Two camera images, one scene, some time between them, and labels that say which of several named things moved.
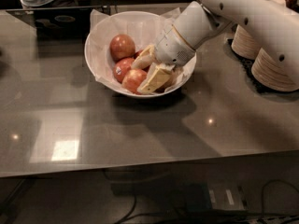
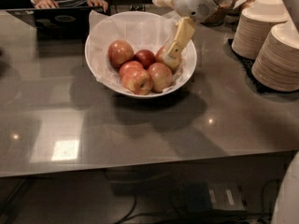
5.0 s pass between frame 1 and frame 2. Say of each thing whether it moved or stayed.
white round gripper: moved
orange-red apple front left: stayed
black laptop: stayed
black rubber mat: stayed
